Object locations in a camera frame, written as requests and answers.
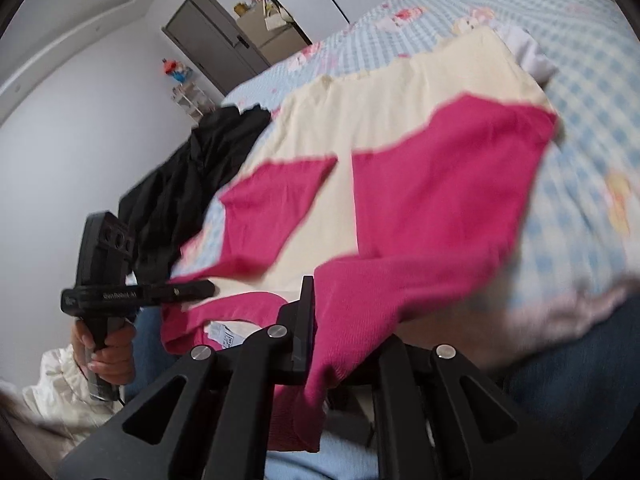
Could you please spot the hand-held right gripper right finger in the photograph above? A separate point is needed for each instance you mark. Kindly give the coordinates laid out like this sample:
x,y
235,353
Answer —
x,y
405,385

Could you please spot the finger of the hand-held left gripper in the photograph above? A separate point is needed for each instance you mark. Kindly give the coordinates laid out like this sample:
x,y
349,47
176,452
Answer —
x,y
185,291

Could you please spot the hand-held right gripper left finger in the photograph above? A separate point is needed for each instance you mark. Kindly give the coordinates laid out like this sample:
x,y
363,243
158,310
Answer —
x,y
302,330

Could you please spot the cream and pink shirt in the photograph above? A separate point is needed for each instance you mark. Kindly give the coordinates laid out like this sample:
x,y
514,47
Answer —
x,y
425,200

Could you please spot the person's left forearm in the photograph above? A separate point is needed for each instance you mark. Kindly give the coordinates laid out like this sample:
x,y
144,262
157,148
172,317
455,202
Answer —
x,y
60,395

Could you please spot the black clothes pile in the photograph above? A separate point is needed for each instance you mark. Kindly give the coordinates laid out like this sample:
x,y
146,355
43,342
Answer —
x,y
200,180

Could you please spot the person's left hand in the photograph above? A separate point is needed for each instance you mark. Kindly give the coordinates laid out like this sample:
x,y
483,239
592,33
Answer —
x,y
112,362

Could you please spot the person's left leg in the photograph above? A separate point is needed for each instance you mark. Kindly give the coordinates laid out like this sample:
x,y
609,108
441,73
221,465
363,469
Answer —
x,y
150,345

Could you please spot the person's leg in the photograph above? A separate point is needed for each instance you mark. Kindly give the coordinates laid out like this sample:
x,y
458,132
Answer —
x,y
150,345
575,385

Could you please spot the person's right leg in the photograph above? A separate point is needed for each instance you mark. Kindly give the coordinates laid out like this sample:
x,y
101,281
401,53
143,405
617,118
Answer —
x,y
575,385

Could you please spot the white shelf rack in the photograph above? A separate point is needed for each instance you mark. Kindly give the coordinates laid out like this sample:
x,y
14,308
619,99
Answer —
x,y
192,102

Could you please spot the red and blue plush toy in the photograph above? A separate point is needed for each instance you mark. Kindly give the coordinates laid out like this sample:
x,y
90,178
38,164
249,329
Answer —
x,y
176,70

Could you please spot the grey door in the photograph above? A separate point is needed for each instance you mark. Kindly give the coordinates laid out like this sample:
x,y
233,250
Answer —
x,y
210,35

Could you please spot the beige cabinet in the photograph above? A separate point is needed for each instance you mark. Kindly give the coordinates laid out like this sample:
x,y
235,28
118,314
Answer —
x,y
275,42

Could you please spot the white bag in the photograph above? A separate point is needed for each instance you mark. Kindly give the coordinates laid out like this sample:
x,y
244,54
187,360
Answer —
x,y
277,19

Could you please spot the yellow toy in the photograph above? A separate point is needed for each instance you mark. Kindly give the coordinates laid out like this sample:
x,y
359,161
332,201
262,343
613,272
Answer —
x,y
240,8

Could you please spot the blue checkered cartoon blanket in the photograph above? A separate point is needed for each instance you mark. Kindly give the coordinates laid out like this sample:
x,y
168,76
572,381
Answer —
x,y
575,85

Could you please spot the folded pale lavender garment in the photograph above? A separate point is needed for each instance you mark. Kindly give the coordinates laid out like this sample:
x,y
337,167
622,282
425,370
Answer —
x,y
532,55

